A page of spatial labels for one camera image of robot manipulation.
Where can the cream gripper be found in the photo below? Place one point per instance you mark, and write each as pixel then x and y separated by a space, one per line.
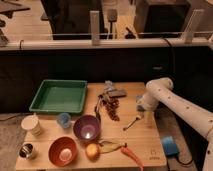
pixel 148 118

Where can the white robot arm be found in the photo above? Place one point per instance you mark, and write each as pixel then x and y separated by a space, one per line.
pixel 200 119

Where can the green plastic tray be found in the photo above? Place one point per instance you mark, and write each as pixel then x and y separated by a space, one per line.
pixel 57 96

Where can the dark rectangular block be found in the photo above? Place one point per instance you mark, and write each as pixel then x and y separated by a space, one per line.
pixel 117 93

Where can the bunch of dark grapes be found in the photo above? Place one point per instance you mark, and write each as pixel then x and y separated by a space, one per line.
pixel 111 108

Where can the orange carrot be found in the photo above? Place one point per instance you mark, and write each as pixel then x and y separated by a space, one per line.
pixel 126 151

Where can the crumpled grey wrapper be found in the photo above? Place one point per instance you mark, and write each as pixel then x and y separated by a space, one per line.
pixel 108 86

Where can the banana peel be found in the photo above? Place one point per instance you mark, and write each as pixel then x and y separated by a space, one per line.
pixel 106 146

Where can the purple bowl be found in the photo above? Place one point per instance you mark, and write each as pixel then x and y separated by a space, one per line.
pixel 87 128

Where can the small blue cup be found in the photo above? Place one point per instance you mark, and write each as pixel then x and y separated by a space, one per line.
pixel 64 120

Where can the red bowl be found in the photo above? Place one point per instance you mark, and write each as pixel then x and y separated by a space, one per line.
pixel 62 151

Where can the white paper cup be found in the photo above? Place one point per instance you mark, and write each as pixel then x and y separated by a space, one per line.
pixel 31 124

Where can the metal cup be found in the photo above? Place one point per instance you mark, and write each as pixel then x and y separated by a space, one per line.
pixel 27 151

